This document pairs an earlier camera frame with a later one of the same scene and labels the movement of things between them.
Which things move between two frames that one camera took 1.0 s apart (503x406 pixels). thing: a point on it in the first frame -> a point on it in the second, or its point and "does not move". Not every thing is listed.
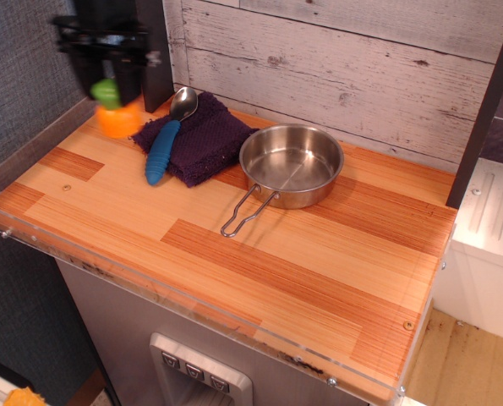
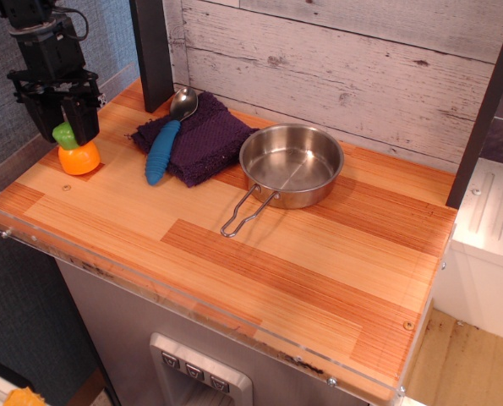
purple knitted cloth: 210,142 does not move
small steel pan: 297,166 does not move
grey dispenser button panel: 190,376 does not move
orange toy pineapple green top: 117,120 -> 74,159
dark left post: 155,52 does not move
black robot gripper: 109,31 -> 54,68
